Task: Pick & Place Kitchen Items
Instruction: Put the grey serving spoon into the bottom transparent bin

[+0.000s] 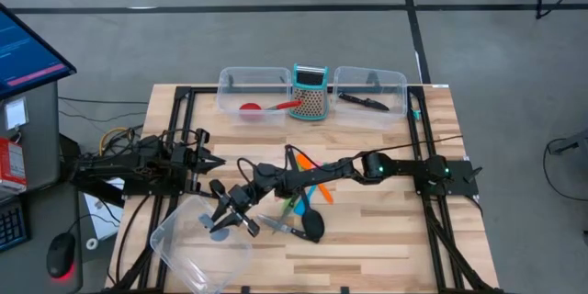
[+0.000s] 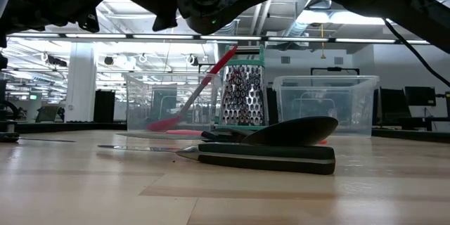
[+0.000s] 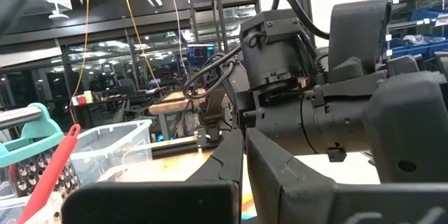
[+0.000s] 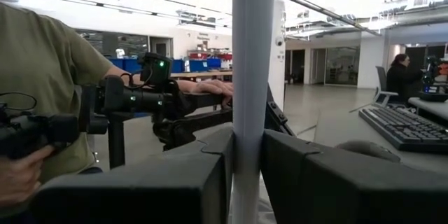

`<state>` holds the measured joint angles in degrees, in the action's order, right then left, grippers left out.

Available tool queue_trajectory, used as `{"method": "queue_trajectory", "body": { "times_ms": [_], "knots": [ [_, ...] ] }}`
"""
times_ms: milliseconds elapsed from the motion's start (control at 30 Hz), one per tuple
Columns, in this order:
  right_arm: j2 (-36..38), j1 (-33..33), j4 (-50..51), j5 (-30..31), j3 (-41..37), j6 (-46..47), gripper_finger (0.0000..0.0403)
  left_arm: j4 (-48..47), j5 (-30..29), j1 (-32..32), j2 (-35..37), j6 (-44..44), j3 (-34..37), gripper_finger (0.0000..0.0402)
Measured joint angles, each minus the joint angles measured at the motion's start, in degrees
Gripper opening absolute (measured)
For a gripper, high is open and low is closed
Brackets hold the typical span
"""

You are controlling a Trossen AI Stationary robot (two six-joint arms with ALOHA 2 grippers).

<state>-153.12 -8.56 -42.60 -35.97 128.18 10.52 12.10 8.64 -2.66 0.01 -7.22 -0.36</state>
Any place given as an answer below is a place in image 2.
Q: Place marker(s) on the orange silicone spatula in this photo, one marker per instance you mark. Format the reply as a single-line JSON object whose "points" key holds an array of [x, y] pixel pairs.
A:
{"points": [[322, 142]]}

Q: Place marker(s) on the black stand bar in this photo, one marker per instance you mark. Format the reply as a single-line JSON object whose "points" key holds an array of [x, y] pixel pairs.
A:
{"points": [[334, 69]]}

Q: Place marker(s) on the long ceiling light bar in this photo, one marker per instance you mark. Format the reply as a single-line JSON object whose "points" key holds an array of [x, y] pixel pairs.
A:
{"points": [[158, 36]]}

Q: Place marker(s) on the black aluminium table frame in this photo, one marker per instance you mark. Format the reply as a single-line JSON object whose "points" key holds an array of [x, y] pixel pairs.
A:
{"points": [[70, 127]]}

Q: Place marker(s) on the teal utensil holder cup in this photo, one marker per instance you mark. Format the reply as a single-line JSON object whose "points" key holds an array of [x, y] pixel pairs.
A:
{"points": [[242, 95]]}

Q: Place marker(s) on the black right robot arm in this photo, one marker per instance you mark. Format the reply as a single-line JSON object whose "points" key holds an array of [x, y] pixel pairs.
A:
{"points": [[386, 0]]}

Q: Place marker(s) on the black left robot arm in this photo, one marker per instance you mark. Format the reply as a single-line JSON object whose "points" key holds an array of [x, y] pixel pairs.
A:
{"points": [[35, 10]]}

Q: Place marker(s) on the pink silicone spatula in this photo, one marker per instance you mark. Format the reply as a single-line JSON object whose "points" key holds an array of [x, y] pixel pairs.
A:
{"points": [[183, 132]]}

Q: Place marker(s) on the black cabinet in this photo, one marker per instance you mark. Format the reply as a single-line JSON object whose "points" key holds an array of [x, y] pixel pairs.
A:
{"points": [[104, 107]]}

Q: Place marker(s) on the black serving spoon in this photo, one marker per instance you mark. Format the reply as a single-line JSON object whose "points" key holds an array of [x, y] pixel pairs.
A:
{"points": [[299, 130]]}

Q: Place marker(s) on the white pillar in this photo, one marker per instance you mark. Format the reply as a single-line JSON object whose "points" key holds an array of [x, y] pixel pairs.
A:
{"points": [[81, 84]]}

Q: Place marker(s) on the black background monitor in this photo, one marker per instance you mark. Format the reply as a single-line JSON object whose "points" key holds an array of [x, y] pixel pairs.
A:
{"points": [[420, 96]]}

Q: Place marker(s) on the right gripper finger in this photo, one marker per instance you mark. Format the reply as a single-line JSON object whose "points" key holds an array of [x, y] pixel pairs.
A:
{"points": [[165, 19]]}

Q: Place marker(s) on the red silicone spatula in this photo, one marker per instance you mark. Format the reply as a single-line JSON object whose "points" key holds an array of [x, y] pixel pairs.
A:
{"points": [[161, 125]]}

